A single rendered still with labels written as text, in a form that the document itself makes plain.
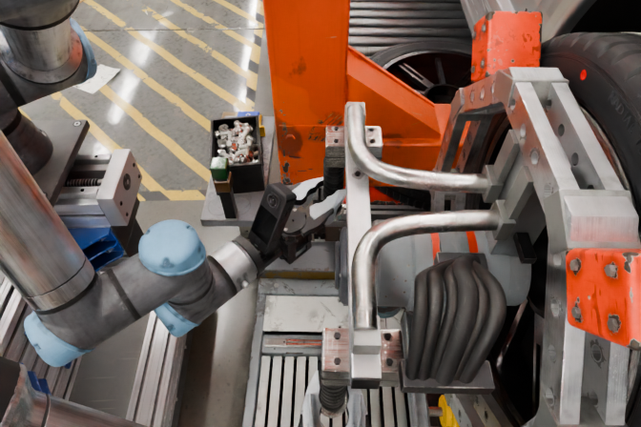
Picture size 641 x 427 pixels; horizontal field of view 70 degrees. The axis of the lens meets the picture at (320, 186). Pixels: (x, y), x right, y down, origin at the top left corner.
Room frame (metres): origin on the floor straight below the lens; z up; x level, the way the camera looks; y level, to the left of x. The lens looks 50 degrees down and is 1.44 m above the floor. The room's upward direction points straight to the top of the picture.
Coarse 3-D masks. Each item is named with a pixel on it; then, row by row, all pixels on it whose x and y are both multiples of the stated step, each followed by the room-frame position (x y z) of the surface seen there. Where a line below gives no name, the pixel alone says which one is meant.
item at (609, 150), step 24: (504, 120) 0.59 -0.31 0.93; (600, 144) 0.36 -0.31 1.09; (624, 168) 0.32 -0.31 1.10; (528, 312) 0.32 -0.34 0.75; (504, 336) 0.34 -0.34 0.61; (528, 336) 0.34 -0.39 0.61; (504, 360) 0.29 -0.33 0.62; (528, 360) 0.29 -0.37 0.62; (504, 384) 0.24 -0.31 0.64; (528, 384) 0.24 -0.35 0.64; (528, 408) 0.20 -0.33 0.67
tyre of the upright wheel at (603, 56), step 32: (576, 32) 0.52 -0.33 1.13; (608, 32) 0.51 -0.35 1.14; (544, 64) 0.54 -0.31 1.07; (576, 64) 0.47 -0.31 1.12; (608, 64) 0.42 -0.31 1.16; (640, 64) 0.39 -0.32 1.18; (576, 96) 0.44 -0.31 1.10; (608, 96) 0.39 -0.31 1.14; (640, 96) 0.35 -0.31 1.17; (608, 128) 0.36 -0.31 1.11; (640, 128) 0.33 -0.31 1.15; (480, 160) 0.61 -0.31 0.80; (640, 160) 0.30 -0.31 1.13; (640, 192) 0.28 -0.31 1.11; (512, 416) 0.19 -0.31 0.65; (640, 416) 0.11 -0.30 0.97
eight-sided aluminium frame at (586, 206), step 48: (480, 96) 0.52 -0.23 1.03; (528, 96) 0.41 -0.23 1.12; (480, 144) 0.58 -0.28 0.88; (528, 144) 0.35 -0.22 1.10; (576, 144) 0.34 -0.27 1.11; (432, 192) 0.59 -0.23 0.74; (576, 192) 0.27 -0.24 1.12; (624, 192) 0.27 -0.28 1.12; (576, 240) 0.23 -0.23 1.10; (624, 240) 0.22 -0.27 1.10; (576, 336) 0.16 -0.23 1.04; (576, 384) 0.13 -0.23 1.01; (624, 384) 0.13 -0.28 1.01
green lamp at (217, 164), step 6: (216, 162) 0.74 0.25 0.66; (222, 162) 0.74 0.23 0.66; (228, 162) 0.75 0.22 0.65; (210, 168) 0.72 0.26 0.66; (216, 168) 0.72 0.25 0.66; (222, 168) 0.72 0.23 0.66; (228, 168) 0.74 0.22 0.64; (216, 174) 0.72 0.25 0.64; (222, 174) 0.72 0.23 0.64; (228, 174) 0.73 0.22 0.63
